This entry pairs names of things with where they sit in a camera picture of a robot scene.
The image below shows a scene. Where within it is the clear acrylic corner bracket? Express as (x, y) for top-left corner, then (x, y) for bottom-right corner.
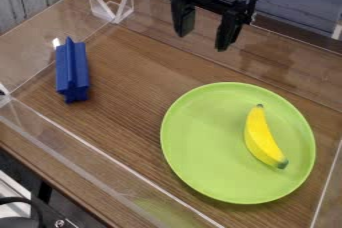
(88, 0), (133, 24)

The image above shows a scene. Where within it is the clear acrylic enclosure wall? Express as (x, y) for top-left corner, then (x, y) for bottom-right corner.
(0, 0), (342, 228)

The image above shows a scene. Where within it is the blue plastic block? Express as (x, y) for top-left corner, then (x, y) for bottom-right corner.
(56, 37), (89, 104)

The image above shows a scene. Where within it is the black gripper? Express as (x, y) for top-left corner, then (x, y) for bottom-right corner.
(171, 0), (259, 52)

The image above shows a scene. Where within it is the green round plate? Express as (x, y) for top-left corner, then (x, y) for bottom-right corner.
(160, 82), (316, 205)

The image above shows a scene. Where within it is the black cable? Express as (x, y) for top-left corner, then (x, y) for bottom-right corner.
(0, 197), (45, 228)

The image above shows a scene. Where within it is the yellow toy banana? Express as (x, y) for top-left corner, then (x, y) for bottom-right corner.
(243, 104), (288, 169)

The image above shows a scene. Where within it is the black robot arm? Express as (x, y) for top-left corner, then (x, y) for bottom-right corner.
(169, 0), (259, 52)

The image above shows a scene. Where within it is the black device with knob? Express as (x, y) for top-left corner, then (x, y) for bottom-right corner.
(0, 201), (85, 228)

